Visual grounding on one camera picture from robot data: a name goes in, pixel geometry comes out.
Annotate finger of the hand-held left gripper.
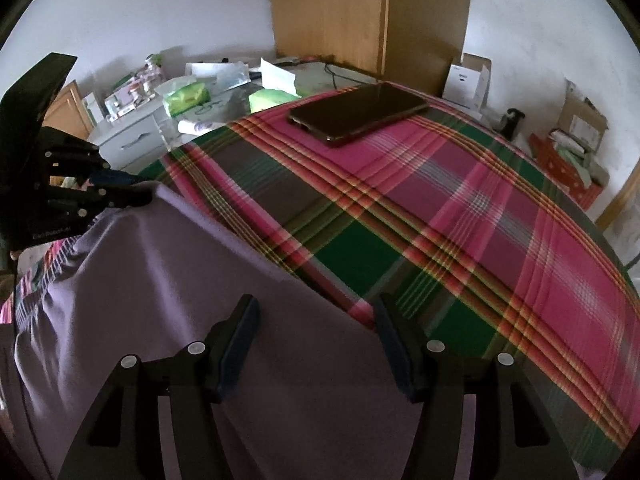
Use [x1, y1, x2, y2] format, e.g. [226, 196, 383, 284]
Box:
[90, 168, 137, 189]
[75, 187, 157, 219]

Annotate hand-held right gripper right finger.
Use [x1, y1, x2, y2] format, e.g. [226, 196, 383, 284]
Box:
[374, 293, 581, 480]

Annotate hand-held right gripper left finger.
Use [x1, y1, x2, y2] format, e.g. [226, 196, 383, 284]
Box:
[57, 294, 261, 480]

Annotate purple fleece pants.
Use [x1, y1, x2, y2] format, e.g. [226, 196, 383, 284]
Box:
[0, 180, 481, 480]

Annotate pile of small boxes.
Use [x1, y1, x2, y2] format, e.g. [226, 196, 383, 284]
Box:
[101, 54, 167, 122]

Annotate white tube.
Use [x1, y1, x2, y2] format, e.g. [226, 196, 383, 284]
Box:
[177, 118, 229, 137]

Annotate green tissue packet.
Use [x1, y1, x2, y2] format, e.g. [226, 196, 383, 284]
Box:
[162, 82, 212, 116]
[248, 88, 301, 114]

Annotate plaid bed sheet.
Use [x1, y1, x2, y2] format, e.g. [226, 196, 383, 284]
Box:
[0, 82, 640, 473]

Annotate clear plastic bag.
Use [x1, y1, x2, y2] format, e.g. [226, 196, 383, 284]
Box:
[184, 62, 251, 94]

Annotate white paper card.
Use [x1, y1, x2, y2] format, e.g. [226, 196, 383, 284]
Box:
[259, 58, 297, 94]

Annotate black smartphone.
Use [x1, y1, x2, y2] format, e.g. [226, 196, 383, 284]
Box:
[287, 81, 430, 149]

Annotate red box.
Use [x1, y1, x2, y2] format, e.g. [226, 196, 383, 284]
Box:
[529, 131, 607, 212]

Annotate small white box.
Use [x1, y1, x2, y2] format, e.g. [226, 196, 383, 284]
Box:
[442, 53, 492, 111]

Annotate wooden wardrobe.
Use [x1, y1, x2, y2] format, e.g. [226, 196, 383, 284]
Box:
[266, 0, 474, 97]

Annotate brown cardboard box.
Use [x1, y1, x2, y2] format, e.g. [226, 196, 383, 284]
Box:
[556, 79, 609, 154]

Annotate black cable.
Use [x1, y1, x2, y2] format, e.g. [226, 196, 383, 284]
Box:
[324, 62, 382, 84]

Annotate wooden door frame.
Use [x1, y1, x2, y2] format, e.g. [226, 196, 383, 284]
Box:
[594, 157, 640, 234]

